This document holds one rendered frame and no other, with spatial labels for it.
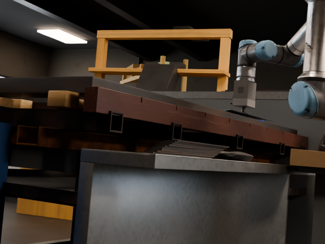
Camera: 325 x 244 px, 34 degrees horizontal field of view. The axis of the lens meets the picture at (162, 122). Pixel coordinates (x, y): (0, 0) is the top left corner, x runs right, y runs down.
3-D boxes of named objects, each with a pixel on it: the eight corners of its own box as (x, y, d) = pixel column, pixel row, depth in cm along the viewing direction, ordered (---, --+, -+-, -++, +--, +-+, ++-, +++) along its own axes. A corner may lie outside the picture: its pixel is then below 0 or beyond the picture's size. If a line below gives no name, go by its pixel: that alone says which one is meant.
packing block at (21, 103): (6, 111, 164) (7, 99, 164) (18, 113, 168) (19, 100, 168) (19, 112, 161) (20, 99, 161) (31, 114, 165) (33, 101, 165)
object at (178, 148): (111, 150, 128) (113, 134, 128) (191, 157, 161) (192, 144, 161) (155, 154, 121) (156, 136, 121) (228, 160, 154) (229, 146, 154)
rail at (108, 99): (82, 111, 126) (84, 86, 126) (299, 148, 262) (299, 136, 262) (96, 112, 124) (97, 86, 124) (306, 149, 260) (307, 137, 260)
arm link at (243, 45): (246, 38, 212) (234, 41, 220) (244, 65, 211) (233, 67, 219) (262, 40, 215) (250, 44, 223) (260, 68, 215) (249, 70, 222)
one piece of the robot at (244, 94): (237, 74, 224) (234, 113, 223) (228, 71, 217) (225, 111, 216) (258, 74, 219) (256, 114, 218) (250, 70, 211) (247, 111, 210)
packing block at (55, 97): (46, 106, 130) (48, 90, 130) (60, 108, 134) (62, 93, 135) (65, 106, 127) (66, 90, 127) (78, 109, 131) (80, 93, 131)
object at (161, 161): (80, 161, 119) (81, 147, 120) (280, 171, 229) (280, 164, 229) (154, 168, 109) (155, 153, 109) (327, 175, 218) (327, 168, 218)
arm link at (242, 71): (234, 66, 216) (242, 69, 223) (233, 77, 216) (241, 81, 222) (251, 66, 212) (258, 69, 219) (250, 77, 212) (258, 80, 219)
